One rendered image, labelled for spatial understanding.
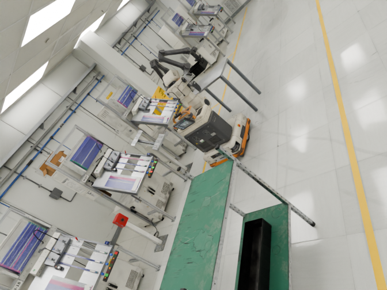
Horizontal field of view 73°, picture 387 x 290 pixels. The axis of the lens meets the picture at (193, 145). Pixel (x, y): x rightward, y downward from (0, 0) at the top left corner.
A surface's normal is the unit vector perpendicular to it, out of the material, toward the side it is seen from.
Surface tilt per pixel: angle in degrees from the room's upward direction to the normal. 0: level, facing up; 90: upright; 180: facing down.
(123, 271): 90
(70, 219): 90
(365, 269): 0
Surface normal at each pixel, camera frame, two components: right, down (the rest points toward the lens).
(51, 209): 0.63, -0.40
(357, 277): -0.74, -0.57
